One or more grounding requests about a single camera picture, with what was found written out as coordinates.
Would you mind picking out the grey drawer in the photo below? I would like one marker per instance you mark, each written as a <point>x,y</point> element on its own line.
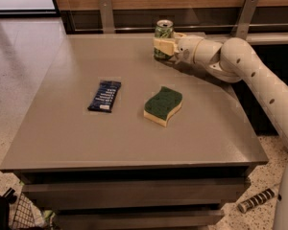
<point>125,194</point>
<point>139,221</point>

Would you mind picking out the dark blue snack packet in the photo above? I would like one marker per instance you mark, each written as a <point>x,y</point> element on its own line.
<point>105,96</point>

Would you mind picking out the upper grey drawer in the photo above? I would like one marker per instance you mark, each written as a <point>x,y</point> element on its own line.
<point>125,194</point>

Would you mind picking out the black white striped handle tool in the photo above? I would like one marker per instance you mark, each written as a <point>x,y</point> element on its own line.
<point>258,199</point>

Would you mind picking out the wire mesh basket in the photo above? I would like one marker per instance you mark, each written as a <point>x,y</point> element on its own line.
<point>23,216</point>

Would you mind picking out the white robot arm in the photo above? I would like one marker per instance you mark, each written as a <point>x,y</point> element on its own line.
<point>232,61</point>

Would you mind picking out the green soda can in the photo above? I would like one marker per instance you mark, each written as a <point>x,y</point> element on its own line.
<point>164,29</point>

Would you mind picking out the green and yellow sponge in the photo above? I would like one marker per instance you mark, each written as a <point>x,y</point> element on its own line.
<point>163,105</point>

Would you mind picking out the metal rail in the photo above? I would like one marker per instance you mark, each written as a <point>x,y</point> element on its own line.
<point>208,29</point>

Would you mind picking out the lower grey drawer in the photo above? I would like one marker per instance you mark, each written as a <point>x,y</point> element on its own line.
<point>139,221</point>

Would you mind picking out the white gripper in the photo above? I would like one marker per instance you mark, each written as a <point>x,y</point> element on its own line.
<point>185,49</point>

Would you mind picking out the black object bottom left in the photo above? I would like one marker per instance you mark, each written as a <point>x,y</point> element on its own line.
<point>6,200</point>

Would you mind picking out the left metal bracket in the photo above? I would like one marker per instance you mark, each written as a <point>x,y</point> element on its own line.
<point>107,18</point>

